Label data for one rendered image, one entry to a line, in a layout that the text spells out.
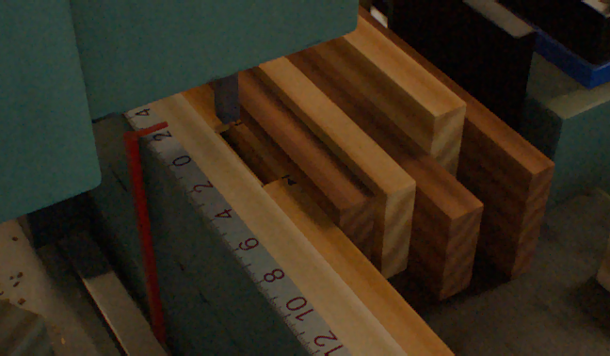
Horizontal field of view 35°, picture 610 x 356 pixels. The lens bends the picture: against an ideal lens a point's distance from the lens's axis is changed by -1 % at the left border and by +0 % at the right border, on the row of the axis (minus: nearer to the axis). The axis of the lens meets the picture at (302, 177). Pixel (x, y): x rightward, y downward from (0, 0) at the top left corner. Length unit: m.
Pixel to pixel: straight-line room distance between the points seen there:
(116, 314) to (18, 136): 0.25
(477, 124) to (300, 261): 0.10
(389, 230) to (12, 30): 0.20
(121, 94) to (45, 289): 0.24
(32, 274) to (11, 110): 0.30
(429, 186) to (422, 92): 0.04
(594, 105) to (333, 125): 0.12
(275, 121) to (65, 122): 0.15
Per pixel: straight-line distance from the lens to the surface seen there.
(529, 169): 0.42
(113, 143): 0.49
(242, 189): 0.42
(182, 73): 0.39
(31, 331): 0.53
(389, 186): 0.42
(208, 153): 0.44
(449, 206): 0.42
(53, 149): 0.34
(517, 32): 0.45
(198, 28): 0.38
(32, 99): 0.32
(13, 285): 0.61
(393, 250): 0.44
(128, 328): 0.55
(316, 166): 0.43
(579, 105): 0.47
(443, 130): 0.44
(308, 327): 0.36
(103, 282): 0.58
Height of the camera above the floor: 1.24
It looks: 42 degrees down
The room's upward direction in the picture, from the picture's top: straight up
